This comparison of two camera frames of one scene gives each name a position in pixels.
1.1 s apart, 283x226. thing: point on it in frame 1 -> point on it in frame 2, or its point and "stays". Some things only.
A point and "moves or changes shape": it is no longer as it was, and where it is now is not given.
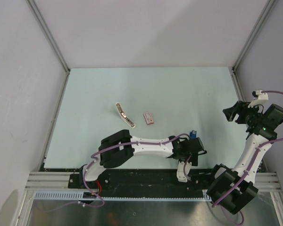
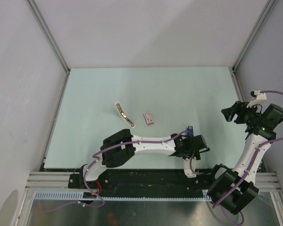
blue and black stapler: x=193 y=134 moves or changes shape
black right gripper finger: x=235 y=109 stays
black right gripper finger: x=230 y=113 stays
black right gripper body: x=246 y=112 stays
